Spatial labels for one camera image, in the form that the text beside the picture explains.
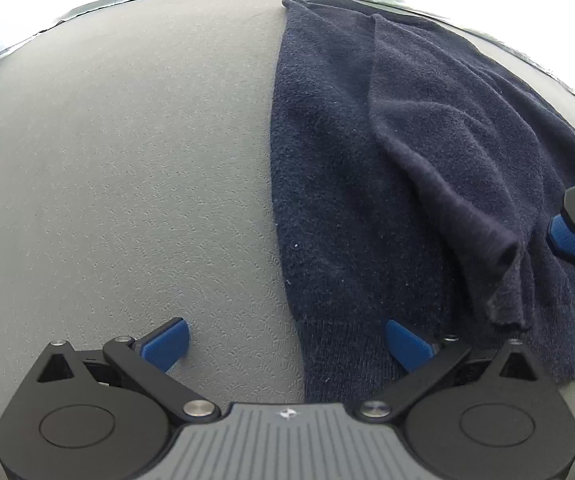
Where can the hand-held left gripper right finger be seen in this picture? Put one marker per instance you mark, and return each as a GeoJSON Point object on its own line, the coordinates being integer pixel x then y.
{"type": "Point", "coordinates": [410, 345]}

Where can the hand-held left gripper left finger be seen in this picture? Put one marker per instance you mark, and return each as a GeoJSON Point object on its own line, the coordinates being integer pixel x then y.
{"type": "Point", "coordinates": [167, 342]}

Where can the navy knit sweater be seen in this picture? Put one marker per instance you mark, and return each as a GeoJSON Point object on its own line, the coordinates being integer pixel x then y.
{"type": "Point", "coordinates": [347, 160]}

